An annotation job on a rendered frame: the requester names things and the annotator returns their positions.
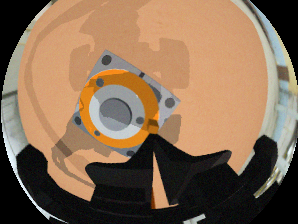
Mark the orange round plate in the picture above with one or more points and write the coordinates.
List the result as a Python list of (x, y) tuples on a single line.
[(135, 92)]

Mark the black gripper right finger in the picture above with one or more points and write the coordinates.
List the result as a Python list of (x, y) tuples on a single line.
[(177, 167)]

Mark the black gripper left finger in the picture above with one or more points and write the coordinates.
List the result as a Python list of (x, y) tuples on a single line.
[(134, 173)]

